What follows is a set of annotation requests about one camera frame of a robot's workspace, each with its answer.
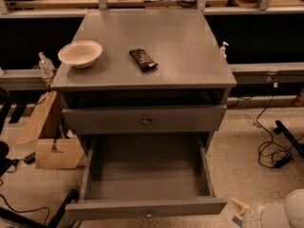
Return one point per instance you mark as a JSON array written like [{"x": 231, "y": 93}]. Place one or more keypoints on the foam gripper body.
[{"x": 252, "y": 218}]

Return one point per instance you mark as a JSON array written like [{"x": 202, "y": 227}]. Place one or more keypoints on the grey drawer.
[
  {"x": 146, "y": 119},
  {"x": 130, "y": 176}
]

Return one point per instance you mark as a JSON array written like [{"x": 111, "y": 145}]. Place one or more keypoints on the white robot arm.
[{"x": 289, "y": 214}]

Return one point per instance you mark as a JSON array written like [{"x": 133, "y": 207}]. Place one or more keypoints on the grey wooden drawer cabinet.
[{"x": 191, "y": 69}]

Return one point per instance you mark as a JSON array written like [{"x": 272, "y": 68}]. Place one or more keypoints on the black stand leg right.
[{"x": 281, "y": 128}]

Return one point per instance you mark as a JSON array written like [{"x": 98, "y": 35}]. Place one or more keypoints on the white pump bottle right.
[{"x": 223, "y": 49}]

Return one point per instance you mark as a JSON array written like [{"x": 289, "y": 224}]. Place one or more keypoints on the black chair base leg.
[{"x": 14, "y": 218}]

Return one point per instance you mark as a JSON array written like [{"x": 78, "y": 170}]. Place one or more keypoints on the black snack bar packet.
[{"x": 142, "y": 59}]

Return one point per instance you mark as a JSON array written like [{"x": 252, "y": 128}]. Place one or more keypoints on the brown cardboard box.
[{"x": 52, "y": 149}]

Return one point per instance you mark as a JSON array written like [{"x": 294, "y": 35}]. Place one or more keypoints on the cream ceramic bowl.
[{"x": 80, "y": 54}]

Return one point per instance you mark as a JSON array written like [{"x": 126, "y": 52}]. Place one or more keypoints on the clear sanitizer bottle left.
[{"x": 46, "y": 65}]

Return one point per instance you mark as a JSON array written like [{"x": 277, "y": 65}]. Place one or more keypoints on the black office chair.
[{"x": 8, "y": 157}]

